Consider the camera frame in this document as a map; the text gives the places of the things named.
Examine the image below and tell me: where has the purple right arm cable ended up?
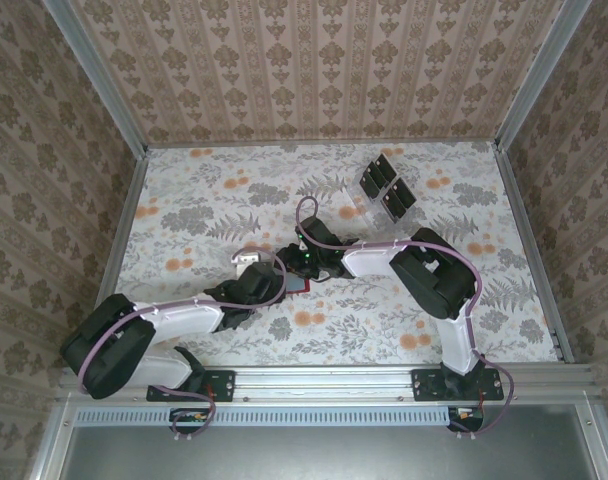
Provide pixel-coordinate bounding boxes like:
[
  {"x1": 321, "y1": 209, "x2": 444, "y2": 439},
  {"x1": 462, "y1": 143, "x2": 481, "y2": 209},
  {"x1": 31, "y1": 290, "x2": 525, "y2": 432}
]
[{"x1": 294, "y1": 196, "x2": 516, "y2": 441}]

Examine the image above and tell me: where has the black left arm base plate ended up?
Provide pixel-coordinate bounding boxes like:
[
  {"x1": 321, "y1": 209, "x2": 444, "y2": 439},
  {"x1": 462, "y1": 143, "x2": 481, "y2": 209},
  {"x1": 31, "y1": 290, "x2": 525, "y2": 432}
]
[{"x1": 146, "y1": 367, "x2": 236, "y2": 404}]

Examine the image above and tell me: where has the aluminium corner post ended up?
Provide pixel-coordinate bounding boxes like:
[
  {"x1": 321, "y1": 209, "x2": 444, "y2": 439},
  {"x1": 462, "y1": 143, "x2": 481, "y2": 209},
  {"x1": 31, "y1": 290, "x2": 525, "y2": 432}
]
[
  {"x1": 493, "y1": 0, "x2": 594, "y2": 151},
  {"x1": 40, "y1": 0, "x2": 151, "y2": 157}
]

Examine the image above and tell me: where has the aluminium side rail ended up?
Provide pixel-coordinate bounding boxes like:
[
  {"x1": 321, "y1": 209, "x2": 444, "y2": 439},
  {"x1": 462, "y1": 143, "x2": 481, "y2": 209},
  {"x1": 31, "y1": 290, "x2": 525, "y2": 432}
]
[
  {"x1": 493, "y1": 144, "x2": 576, "y2": 365},
  {"x1": 78, "y1": 147, "x2": 150, "y2": 369}
]

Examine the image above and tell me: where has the black connector box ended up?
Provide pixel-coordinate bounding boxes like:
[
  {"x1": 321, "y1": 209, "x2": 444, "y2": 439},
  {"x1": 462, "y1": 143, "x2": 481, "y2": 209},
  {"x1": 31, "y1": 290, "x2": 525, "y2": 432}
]
[
  {"x1": 447, "y1": 405, "x2": 486, "y2": 434},
  {"x1": 169, "y1": 407, "x2": 211, "y2": 435}
]

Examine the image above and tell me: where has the floral patterned table cover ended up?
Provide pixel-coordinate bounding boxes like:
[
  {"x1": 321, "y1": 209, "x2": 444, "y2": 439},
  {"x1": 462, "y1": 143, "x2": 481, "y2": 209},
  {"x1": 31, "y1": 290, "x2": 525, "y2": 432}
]
[{"x1": 91, "y1": 142, "x2": 560, "y2": 366}]

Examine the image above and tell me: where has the aluminium mounting rail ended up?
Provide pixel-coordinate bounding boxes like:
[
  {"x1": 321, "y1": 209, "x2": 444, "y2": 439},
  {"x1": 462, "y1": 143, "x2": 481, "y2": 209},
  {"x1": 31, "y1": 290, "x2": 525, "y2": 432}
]
[{"x1": 57, "y1": 363, "x2": 601, "y2": 401}]

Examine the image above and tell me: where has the black credit card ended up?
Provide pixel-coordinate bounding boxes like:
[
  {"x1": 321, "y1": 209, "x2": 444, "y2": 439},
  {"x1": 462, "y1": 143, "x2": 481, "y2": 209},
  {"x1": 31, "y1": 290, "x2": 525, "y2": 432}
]
[
  {"x1": 389, "y1": 177, "x2": 418, "y2": 207},
  {"x1": 378, "y1": 189, "x2": 408, "y2": 224},
  {"x1": 358, "y1": 167, "x2": 388, "y2": 199},
  {"x1": 372, "y1": 152, "x2": 399, "y2": 180}
]

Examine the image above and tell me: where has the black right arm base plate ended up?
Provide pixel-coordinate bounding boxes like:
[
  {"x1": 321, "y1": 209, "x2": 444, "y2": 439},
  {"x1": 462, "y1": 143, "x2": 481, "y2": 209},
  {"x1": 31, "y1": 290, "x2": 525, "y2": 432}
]
[{"x1": 411, "y1": 367, "x2": 505, "y2": 404}]

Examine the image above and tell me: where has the slotted pale cable duct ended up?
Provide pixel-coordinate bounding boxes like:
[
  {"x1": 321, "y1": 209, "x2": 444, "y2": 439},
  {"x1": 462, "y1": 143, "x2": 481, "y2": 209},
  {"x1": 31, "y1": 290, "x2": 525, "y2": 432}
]
[{"x1": 75, "y1": 405, "x2": 485, "y2": 428}]

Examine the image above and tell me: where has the grey metal sheet panel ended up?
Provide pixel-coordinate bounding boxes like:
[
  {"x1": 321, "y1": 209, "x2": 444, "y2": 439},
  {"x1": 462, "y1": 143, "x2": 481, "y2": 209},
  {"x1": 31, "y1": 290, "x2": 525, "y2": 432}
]
[{"x1": 58, "y1": 404, "x2": 598, "y2": 480}]

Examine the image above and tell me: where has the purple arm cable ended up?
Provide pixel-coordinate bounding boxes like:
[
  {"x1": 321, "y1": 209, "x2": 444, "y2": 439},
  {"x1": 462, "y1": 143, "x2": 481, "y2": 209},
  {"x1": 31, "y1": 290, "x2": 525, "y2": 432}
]
[
  {"x1": 294, "y1": 196, "x2": 516, "y2": 441},
  {"x1": 76, "y1": 244, "x2": 289, "y2": 444}
]

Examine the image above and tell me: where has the red card holder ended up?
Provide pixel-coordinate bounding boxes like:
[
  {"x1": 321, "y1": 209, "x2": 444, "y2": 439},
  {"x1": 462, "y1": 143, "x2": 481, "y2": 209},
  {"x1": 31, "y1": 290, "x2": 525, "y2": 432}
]
[{"x1": 282, "y1": 272, "x2": 314, "y2": 297}]

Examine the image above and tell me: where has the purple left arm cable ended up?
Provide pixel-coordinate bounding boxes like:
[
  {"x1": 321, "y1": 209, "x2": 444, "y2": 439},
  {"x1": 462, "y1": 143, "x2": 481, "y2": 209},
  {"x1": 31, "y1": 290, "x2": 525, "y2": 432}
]
[{"x1": 76, "y1": 244, "x2": 289, "y2": 444}]

